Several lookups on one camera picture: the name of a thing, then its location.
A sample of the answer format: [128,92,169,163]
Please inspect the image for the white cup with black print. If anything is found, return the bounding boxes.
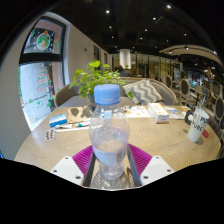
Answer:
[187,107,211,144]

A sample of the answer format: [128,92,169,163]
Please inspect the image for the white and orange carton box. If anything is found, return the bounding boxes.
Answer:
[147,102,171,125]

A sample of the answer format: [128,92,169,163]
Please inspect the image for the white pen-shaped thermometer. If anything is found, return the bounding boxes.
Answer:
[54,121,92,132]

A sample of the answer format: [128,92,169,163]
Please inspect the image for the black-framed window with stickers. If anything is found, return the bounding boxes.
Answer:
[17,17,68,132]

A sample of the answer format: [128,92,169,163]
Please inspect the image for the beige upholstered bench sofa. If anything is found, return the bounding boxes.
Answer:
[54,76,178,108]

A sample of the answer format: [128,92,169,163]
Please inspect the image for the group of ceiling spotlights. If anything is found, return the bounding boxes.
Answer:
[103,3,218,56]

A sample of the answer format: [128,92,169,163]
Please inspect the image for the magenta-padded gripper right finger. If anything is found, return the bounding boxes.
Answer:
[125,143,176,188]

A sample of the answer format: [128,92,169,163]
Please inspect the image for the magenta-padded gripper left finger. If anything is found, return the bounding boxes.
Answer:
[49,144,98,188]

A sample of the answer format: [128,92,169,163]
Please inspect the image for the white printed paper sheets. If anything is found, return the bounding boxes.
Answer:
[121,105,152,120]

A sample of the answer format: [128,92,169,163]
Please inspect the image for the black round disc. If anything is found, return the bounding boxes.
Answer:
[184,109,196,127]

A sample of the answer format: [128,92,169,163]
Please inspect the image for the pill blister pack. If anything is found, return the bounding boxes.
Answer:
[43,127,57,142]

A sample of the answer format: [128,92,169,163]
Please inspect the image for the small blue and white box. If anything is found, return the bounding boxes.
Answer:
[48,112,69,129]

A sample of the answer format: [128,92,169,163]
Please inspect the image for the flat round red coaster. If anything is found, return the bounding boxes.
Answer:
[201,128,211,139]

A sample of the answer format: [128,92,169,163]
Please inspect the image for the group of round-backed chairs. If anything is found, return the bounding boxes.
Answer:
[161,73,224,131]

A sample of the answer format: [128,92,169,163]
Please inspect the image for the green potted plant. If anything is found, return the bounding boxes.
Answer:
[68,59,128,105]

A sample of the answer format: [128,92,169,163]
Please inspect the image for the grey zigzag pattern cushion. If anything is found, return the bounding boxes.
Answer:
[121,78,165,106]

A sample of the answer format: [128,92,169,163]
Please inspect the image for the clear bottle with blue cap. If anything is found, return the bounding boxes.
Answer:
[87,83,131,180]

